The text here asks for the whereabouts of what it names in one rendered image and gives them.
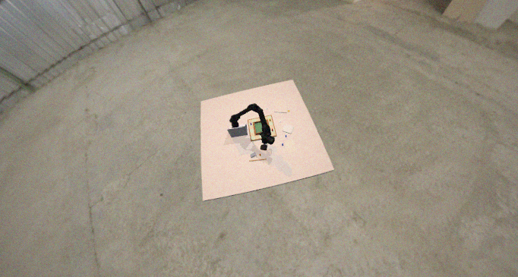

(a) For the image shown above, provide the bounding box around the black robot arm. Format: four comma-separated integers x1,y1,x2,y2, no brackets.
229,103,275,145

